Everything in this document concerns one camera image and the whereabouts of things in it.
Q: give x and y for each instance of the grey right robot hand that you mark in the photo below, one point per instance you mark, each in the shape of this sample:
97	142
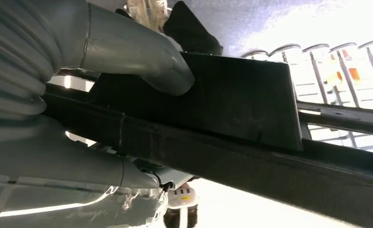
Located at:
47	163

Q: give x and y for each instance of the white metal barrier fence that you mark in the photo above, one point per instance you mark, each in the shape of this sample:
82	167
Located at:
320	81

